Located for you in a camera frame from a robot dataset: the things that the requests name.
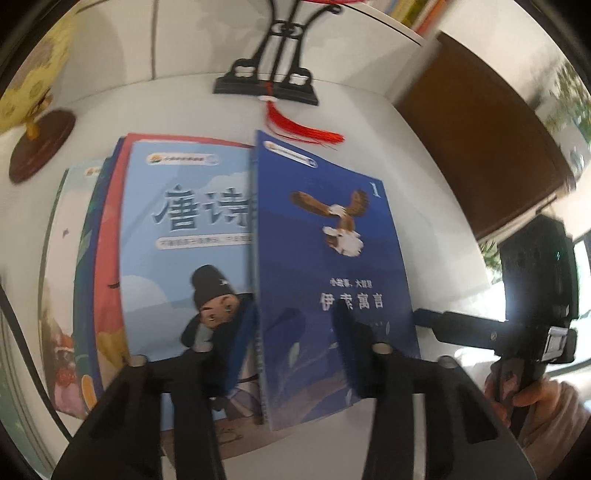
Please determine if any thin black cable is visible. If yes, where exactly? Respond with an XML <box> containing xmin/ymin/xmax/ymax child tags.
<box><xmin>0</xmin><ymin>277</ymin><xmax>75</xmax><ymax>439</ymax></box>

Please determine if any antique yellow desk globe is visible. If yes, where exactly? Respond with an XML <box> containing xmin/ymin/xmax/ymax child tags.
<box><xmin>0</xmin><ymin>11</ymin><xmax>77</xmax><ymax>185</ymax></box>

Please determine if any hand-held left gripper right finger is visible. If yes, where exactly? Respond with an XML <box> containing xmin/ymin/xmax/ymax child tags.
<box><xmin>330</xmin><ymin>300</ymin><xmax>539</xmax><ymax>480</ymax></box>

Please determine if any green plant in glass vase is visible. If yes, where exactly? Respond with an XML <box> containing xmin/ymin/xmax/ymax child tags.
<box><xmin>533</xmin><ymin>58</ymin><xmax>591</xmax><ymax>181</ymax></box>

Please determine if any round red flower fan ornament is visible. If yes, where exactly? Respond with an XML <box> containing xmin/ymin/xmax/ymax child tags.
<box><xmin>213</xmin><ymin>0</ymin><xmax>370</xmax><ymax>108</ymax></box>

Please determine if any brown wooden cabinet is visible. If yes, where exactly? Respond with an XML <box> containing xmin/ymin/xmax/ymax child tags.
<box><xmin>393</xmin><ymin>30</ymin><xmax>580</xmax><ymax>243</ymax></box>

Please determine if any dark blue eagle book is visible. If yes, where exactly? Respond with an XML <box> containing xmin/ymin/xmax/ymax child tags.
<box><xmin>249</xmin><ymin>129</ymin><xmax>422</xmax><ymax>432</ymax></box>

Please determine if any white bookshelf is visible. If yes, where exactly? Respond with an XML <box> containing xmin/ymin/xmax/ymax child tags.
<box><xmin>46</xmin><ymin>0</ymin><xmax>430</xmax><ymax>97</ymax></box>

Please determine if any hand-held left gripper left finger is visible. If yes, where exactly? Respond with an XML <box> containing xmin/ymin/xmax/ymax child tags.
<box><xmin>51</xmin><ymin>302</ymin><xmax>262</xmax><ymax>480</ymax></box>

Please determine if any row of thin mixed books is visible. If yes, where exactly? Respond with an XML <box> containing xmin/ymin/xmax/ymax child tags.
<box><xmin>369</xmin><ymin>0</ymin><xmax>451</xmax><ymax>35</ymax></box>

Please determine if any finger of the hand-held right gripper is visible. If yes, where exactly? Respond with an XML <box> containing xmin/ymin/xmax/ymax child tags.
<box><xmin>412</xmin><ymin>307</ymin><xmax>513</xmax><ymax>360</ymax></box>

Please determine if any green potted plant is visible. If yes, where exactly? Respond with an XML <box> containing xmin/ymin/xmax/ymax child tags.
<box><xmin>478</xmin><ymin>240</ymin><xmax>504</xmax><ymax>273</ymax></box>

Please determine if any red tassel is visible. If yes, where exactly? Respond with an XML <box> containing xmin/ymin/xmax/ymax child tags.
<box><xmin>259</xmin><ymin>80</ymin><xmax>346</xmax><ymax>149</ymax></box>

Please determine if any person's right hand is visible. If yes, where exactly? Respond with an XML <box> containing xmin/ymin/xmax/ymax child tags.
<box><xmin>484</xmin><ymin>364</ymin><xmax>563</xmax><ymax>431</ymax></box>

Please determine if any light blue poetry book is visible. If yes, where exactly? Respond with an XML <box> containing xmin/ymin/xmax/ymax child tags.
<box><xmin>119</xmin><ymin>141</ymin><xmax>269</xmax><ymax>462</ymax></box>

